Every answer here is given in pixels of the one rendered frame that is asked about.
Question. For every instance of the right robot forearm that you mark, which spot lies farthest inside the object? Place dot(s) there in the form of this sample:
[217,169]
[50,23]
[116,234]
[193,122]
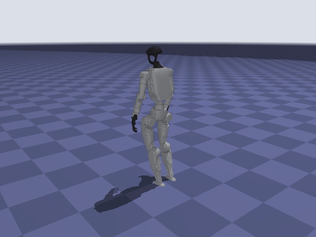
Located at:
[167,101]

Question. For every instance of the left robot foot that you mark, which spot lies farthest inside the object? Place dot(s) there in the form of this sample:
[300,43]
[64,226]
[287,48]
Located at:
[161,184]

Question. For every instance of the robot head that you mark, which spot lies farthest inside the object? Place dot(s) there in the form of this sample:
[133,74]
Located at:
[154,50]

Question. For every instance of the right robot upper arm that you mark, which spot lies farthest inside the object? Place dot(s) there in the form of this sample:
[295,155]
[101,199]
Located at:
[171,80]

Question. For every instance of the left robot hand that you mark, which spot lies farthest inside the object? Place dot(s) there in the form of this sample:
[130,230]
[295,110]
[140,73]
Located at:
[134,118]

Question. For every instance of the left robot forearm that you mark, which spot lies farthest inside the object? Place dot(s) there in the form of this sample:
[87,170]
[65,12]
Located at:
[137,106]

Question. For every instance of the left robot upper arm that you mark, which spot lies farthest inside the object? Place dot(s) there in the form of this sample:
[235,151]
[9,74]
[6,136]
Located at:
[144,77]

